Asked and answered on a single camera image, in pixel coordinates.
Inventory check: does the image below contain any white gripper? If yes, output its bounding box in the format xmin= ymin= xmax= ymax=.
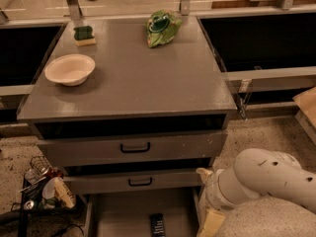
xmin=196 ymin=168 xmax=236 ymax=237

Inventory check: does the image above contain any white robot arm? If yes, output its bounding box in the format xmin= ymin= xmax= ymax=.
xmin=197 ymin=148 xmax=316 ymax=237

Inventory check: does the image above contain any grey middle drawer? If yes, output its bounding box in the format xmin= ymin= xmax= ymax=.
xmin=64 ymin=168 xmax=201 ymax=195

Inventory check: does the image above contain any grey top drawer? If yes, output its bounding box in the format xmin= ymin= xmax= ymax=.
xmin=38 ymin=131 xmax=227 ymax=167

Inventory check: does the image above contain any grey drawer cabinet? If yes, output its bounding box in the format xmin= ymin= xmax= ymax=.
xmin=17 ymin=15 xmax=238 ymax=237

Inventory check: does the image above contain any grey open bottom drawer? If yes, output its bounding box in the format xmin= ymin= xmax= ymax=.
xmin=84 ymin=188 xmax=198 ymax=237

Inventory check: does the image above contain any brown cardboard box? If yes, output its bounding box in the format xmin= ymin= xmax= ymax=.
xmin=292 ymin=86 xmax=316 ymax=130

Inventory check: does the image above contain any white cup in rack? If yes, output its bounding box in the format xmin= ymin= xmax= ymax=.
xmin=41 ymin=177 xmax=61 ymax=199

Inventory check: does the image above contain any green chip bag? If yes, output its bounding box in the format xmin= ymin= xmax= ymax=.
xmin=146 ymin=10 xmax=183 ymax=48

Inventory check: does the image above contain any white paper bowl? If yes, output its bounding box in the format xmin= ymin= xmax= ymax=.
xmin=44 ymin=54 xmax=96 ymax=86

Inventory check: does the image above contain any green yellow sponge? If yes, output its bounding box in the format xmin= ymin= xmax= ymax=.
xmin=74 ymin=26 xmax=96 ymax=46

